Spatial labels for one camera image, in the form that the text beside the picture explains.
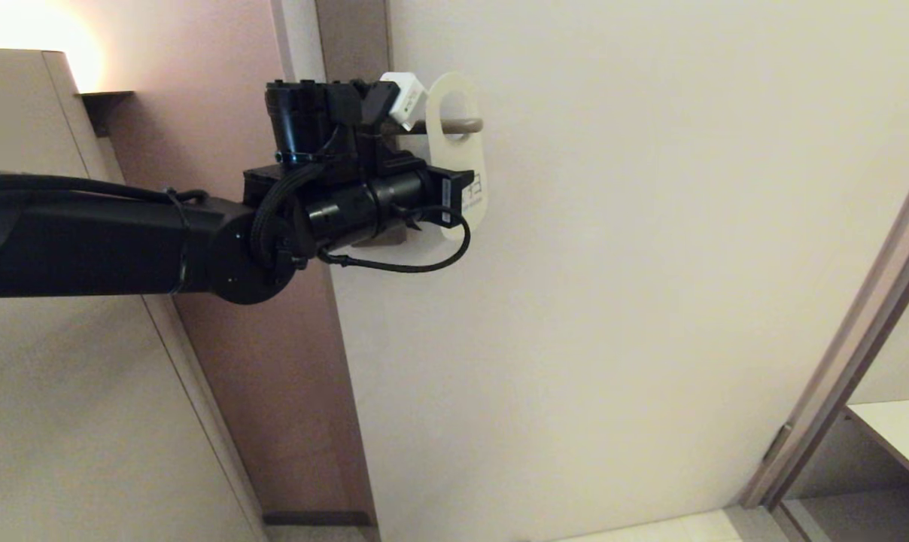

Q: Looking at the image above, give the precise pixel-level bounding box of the white and blue door hanger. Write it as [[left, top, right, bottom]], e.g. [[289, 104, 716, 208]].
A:
[[424, 71, 490, 242]]

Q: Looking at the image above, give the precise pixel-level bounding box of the brown door lock plate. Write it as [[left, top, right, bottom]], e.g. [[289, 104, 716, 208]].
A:
[[314, 0, 392, 85]]

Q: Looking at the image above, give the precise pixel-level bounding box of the dark baseboard strip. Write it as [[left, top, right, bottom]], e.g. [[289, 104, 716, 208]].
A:
[[263, 512, 376, 526]]

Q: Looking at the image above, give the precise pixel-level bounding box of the beige closet shelf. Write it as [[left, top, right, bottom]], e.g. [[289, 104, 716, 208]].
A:
[[844, 399, 909, 499]]

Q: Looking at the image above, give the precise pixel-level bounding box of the black left camera bracket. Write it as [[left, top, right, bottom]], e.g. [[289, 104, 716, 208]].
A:
[[358, 80, 429, 180]]

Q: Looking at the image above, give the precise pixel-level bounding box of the beige metal door handle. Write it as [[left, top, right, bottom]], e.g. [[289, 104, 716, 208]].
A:
[[406, 116, 485, 139]]

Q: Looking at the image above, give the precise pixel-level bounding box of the black left camera cable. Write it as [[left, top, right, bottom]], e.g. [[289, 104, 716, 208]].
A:
[[319, 203, 472, 273]]

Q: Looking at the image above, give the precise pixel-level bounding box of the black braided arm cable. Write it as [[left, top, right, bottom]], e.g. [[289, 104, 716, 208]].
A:
[[250, 162, 327, 268]]

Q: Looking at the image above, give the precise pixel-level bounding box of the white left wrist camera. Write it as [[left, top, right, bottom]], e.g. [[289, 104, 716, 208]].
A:
[[379, 72, 427, 131]]

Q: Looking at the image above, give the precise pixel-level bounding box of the dark wall lamp bracket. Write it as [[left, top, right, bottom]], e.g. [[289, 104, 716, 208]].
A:
[[81, 91, 137, 138]]

